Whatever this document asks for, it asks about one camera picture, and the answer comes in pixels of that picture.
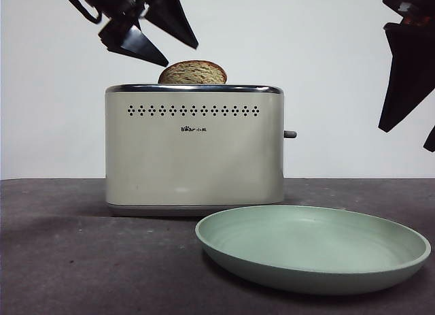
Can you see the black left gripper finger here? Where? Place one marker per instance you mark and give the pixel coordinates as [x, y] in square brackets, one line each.
[173, 19]
[132, 43]

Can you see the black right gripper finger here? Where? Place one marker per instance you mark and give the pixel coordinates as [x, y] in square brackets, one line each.
[411, 73]
[431, 143]

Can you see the large toast bread slice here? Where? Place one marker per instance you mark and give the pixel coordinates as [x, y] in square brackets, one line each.
[193, 73]

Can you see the pale green round plate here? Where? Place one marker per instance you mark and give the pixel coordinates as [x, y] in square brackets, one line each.
[306, 247]

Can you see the grey toaster lever knob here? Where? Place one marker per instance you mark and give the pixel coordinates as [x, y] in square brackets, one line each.
[290, 134]

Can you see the cream two-slot toaster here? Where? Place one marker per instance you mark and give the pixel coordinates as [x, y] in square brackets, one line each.
[193, 165]

